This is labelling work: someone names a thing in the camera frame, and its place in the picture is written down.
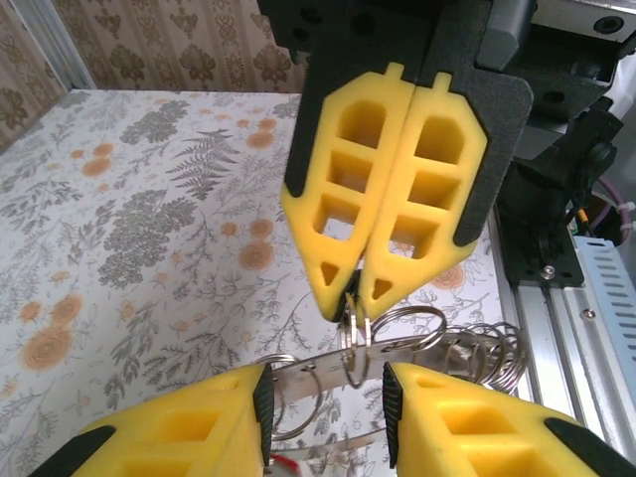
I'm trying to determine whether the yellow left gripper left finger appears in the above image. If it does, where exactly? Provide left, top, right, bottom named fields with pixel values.
left=29, top=364, right=275, bottom=477

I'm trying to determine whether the grey slotted cable duct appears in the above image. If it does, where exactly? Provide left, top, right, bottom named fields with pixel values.
left=570, top=236, right=636, bottom=359

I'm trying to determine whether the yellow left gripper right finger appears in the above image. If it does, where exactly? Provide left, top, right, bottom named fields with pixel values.
left=381, top=361, right=636, bottom=477

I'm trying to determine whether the round metal keyring disc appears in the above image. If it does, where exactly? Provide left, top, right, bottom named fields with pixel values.
left=267, top=335, right=503, bottom=477

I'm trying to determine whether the long aluminium base rail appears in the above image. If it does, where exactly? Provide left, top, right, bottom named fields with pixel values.
left=489, top=282, right=636, bottom=448

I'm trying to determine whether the red key tag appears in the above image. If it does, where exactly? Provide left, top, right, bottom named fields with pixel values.
left=270, top=452, right=302, bottom=472

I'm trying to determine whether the aluminium frame post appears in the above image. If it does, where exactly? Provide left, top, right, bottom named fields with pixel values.
left=8, top=0, right=96, bottom=91

